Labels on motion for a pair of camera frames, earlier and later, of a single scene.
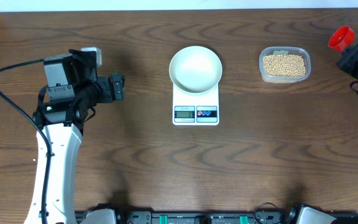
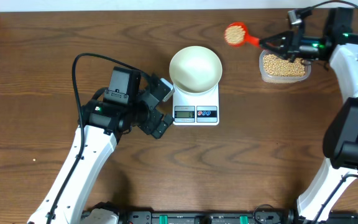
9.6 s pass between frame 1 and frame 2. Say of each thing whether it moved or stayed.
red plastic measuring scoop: moved
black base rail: stayed
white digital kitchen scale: stayed
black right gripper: moved
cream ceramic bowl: stayed
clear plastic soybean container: stayed
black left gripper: moved
